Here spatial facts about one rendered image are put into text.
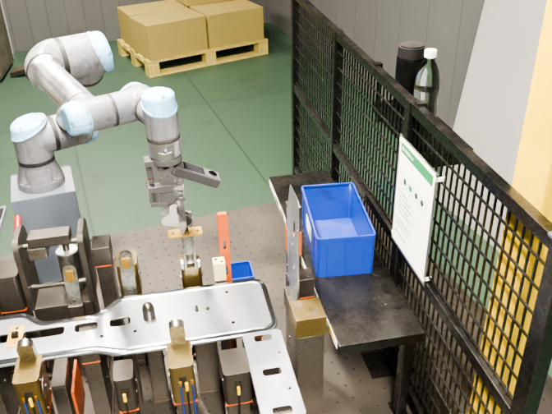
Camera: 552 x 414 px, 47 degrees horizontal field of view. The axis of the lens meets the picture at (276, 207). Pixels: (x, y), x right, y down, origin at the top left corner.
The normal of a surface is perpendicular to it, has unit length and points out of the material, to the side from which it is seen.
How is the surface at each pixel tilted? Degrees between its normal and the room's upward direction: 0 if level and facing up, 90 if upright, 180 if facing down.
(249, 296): 0
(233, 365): 0
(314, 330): 90
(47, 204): 90
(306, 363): 90
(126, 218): 0
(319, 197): 90
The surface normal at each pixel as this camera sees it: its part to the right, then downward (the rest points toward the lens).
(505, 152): -0.93, 0.07
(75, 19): 0.34, 0.47
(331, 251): 0.11, 0.50
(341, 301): -0.02, -0.86
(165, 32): 0.57, 0.41
